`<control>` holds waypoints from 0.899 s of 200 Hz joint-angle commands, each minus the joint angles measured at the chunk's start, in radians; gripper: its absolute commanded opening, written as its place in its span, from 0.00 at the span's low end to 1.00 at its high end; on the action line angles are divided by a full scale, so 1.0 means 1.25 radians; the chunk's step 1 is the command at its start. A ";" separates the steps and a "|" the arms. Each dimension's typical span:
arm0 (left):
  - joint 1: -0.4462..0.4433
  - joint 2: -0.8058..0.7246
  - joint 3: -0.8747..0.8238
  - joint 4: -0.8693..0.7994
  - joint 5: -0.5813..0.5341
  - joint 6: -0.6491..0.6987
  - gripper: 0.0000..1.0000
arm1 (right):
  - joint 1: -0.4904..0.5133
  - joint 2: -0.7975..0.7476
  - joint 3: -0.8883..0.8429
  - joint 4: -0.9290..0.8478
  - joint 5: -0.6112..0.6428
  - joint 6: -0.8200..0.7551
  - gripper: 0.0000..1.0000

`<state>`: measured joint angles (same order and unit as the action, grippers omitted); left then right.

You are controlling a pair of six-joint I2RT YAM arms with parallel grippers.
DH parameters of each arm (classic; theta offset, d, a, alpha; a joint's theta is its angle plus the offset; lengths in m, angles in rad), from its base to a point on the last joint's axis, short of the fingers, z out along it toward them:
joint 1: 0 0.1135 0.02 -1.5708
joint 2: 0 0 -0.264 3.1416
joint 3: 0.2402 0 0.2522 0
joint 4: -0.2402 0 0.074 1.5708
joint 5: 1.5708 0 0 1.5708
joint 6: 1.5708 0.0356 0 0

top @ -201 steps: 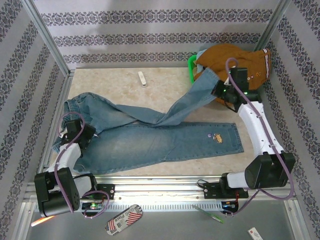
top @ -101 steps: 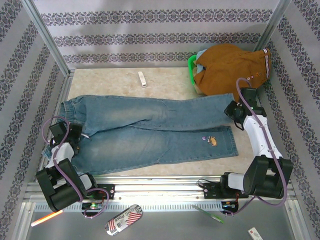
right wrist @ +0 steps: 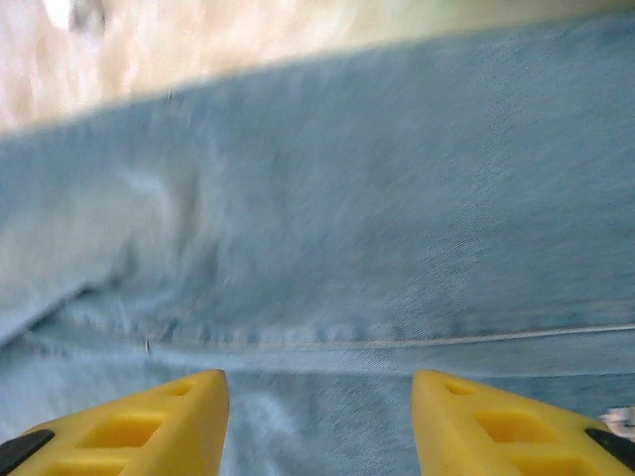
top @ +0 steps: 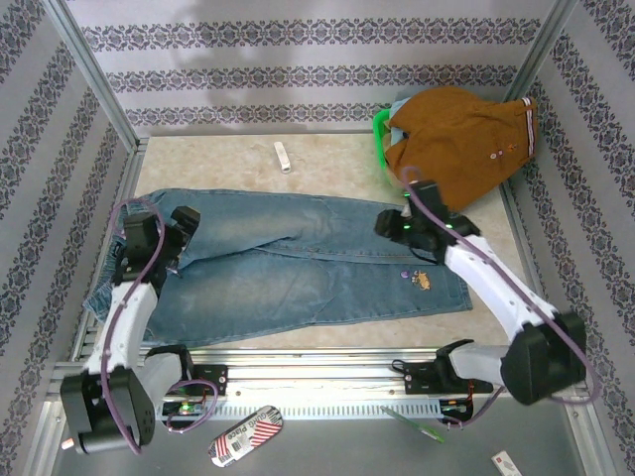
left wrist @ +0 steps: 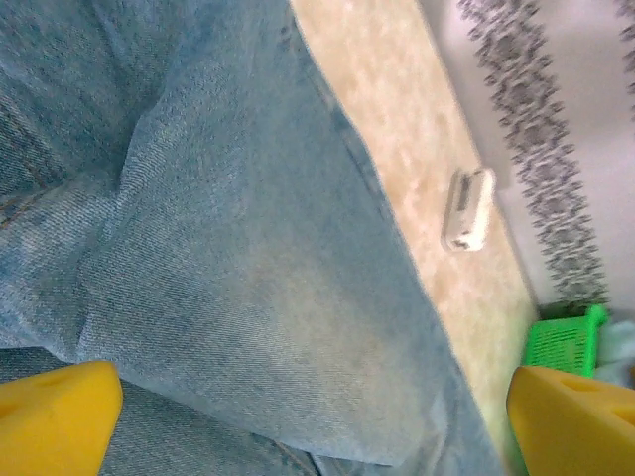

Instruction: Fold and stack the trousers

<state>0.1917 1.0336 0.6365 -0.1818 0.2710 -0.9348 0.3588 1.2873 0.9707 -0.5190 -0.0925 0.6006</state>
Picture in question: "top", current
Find blue denim jeans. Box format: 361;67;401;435
82;187;473;348

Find green plastic basket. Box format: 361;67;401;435
371;109;413;199

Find brown shirt pile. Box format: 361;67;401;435
384;86;540;212

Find white plastic marker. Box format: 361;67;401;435
273;142;293;176

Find green pen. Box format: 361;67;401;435
380;405;445;444

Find flag print tin case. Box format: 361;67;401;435
206;405;284;468

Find small white card box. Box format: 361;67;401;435
491;449;522;476

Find left arm's purple cable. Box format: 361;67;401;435
98;197;219;456

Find arm's purple cable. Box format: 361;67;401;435
98;197;219;456
401;166;601;432

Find right arm's purple cable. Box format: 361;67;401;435
401;166;601;432

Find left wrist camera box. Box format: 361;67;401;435
122;213;161;245

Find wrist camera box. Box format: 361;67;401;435
405;180;448;215
122;213;161;245

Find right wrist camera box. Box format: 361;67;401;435
405;180;448;215

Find left arm's black base plate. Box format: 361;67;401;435
190;364;229;397

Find right arm's black base plate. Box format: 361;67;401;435
404;361;492;397

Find aluminium mounting rail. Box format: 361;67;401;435
47;346;591;403

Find slotted grey cable duct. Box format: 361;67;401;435
153;402;443;418

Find aluminium frame post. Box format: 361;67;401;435
42;0;150;150
503;0;581;105

